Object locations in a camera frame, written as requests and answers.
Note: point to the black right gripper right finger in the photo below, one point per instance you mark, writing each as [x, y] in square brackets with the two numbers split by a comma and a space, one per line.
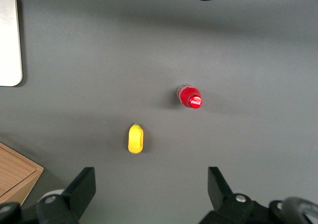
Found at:
[221, 196]

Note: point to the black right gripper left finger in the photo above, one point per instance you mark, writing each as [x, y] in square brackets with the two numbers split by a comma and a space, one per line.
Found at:
[79, 191]

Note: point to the beige plastic tray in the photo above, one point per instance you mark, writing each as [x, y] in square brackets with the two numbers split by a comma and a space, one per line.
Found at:
[8, 35]

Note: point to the wooden drawer cabinet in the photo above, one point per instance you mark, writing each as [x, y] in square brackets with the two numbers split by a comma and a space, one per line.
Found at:
[15, 171]

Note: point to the yellow lemon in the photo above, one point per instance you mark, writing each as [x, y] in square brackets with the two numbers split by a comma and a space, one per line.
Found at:
[135, 139]

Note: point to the red cola bottle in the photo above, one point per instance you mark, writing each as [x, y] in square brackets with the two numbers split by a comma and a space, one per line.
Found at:
[188, 96]

